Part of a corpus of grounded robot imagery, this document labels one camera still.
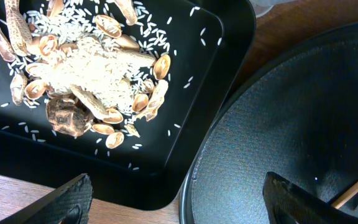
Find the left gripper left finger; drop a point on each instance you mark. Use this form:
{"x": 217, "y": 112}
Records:
{"x": 69, "y": 203}

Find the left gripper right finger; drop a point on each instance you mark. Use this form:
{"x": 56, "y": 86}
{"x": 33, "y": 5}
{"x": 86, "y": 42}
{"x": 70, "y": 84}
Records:
{"x": 288, "y": 203}

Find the wooden chopstick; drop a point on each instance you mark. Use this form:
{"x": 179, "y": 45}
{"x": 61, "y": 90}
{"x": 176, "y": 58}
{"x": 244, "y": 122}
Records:
{"x": 346, "y": 196}

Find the peanut shells and rice scraps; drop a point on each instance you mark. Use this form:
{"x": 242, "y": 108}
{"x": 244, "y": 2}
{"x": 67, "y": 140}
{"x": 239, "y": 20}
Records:
{"x": 91, "y": 75}

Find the round black serving tray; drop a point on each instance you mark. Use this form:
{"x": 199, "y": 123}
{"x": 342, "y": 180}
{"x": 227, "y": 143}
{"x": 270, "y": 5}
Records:
{"x": 297, "y": 117}

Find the black rectangular tray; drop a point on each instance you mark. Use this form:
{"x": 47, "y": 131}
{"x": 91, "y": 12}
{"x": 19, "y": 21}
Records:
{"x": 208, "y": 42}

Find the clear plastic bin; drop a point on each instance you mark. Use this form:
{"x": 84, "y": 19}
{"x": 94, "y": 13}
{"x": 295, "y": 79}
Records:
{"x": 261, "y": 7}

